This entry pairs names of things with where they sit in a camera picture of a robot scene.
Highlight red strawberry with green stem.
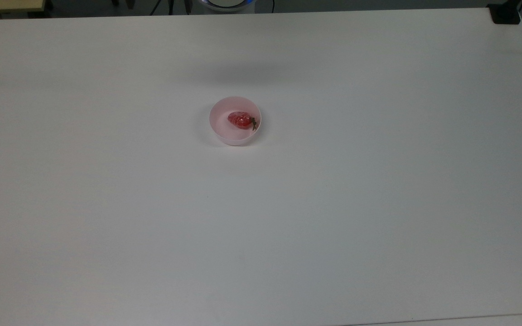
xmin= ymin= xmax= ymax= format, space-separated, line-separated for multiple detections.
xmin=227 ymin=111 xmax=258 ymax=132

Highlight pink plastic bowl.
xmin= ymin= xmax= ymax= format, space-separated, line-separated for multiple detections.
xmin=209 ymin=96 xmax=262 ymax=146

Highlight black table clamp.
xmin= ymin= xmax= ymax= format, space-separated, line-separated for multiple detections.
xmin=487 ymin=2 xmax=522 ymax=25

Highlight beige wooden tabletop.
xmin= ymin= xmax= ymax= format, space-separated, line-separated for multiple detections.
xmin=0 ymin=0 xmax=47 ymax=14

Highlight black cables behind table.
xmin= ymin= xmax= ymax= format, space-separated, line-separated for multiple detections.
xmin=149 ymin=0 xmax=192 ymax=16

